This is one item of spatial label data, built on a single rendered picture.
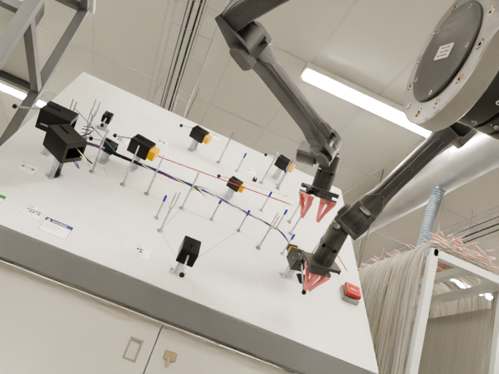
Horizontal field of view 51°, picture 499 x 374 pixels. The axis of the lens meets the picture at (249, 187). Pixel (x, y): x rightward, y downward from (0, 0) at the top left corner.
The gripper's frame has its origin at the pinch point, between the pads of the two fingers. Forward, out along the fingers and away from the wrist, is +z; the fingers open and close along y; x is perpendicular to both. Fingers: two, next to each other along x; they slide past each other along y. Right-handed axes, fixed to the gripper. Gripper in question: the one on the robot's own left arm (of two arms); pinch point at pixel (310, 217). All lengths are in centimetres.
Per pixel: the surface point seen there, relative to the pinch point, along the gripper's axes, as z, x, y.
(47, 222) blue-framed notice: 19, -1, 70
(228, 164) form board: -4, -54, 10
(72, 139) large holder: -1, -12, 70
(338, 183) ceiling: 1, -364, -231
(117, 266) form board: 24, 9, 52
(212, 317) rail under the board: 28.8, 18.3, 27.7
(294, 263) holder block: 13.6, 4.2, 2.5
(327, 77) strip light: -80, -243, -113
